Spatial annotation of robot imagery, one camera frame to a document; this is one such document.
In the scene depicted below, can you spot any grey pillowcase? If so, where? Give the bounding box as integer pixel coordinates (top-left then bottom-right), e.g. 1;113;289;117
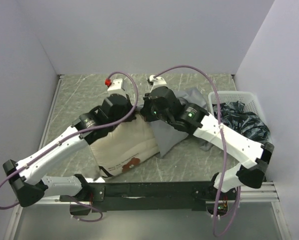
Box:
148;87;208;157

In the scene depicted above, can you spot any cream pillow with bear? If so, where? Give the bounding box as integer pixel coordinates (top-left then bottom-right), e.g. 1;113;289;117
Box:
90;113;159;178

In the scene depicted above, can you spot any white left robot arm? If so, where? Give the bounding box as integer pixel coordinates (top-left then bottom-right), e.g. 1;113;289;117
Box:
3;93;135;208

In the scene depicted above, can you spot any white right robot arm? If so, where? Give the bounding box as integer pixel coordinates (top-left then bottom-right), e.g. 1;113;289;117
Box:
140;86;274;200

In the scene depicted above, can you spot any dark patterned cloth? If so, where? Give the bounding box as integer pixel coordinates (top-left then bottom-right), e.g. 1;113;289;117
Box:
220;101;270;144

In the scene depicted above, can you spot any white plastic basket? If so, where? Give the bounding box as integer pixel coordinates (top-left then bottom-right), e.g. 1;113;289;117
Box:
218;91;272;143

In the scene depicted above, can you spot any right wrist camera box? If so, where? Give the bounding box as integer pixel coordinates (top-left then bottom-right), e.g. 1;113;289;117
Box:
147;74;167;92

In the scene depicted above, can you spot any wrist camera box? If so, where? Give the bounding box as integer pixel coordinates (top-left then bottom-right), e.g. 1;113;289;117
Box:
147;74;167;92
104;78;125;95

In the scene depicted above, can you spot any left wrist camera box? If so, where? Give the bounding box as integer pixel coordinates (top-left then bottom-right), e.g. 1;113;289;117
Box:
104;78;125;95

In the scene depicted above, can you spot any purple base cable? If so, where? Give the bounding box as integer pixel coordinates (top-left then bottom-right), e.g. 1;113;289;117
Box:
70;198;104;223

